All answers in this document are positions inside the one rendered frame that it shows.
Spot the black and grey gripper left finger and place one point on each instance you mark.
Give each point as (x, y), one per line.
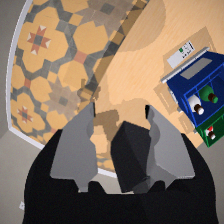
(65, 165)

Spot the green crate with dividers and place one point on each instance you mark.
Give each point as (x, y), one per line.
(218, 127)

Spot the blue crate with dividers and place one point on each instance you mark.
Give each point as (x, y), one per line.
(197, 74)

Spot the white paper pick list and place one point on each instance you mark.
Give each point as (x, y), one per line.
(180, 54)

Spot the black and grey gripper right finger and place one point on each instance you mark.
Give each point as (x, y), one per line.
(177, 162)

